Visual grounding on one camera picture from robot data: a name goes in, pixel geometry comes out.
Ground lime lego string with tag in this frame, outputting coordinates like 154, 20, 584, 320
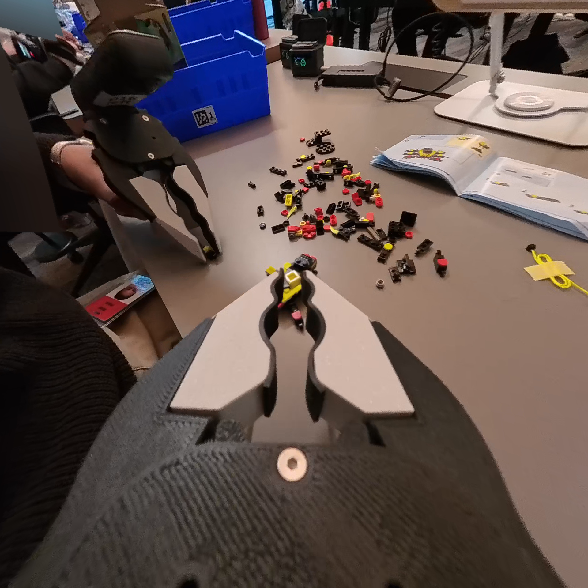
524, 243, 588, 296

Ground blue plastic bin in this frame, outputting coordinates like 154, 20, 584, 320
135, 30, 272, 144
165, 0, 256, 45

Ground dark red bottle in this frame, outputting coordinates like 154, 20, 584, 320
251, 0, 270, 41

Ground lego instruction booklet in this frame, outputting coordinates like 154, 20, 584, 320
370, 134, 588, 241

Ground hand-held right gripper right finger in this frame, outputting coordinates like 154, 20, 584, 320
302, 273, 416, 443

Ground red printed magazine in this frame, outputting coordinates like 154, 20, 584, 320
77, 273, 157, 328

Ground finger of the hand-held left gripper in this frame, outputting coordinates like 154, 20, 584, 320
128, 176, 217, 264
164, 157, 222, 259

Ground person's left forearm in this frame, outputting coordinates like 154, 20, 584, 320
30, 132, 62, 184

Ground printed cardboard lego box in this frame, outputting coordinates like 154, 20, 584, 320
75, 0, 185, 67

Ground scattered loose lego pieces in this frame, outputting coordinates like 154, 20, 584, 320
247, 130, 450, 290

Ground person's left hand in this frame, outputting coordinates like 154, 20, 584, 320
59, 145, 155, 222

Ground black office chair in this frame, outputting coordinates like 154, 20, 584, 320
25, 198, 118, 297

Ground white monitor stand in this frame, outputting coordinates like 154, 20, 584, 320
433, 0, 588, 148

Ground black cable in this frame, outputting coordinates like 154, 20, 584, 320
373, 10, 476, 103

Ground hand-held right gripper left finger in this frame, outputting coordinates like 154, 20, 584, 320
168, 269, 285, 442

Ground black power adapter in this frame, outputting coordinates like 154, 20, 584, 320
314, 63, 386, 90

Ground partly built lego model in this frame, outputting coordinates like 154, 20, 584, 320
265, 253, 319, 332

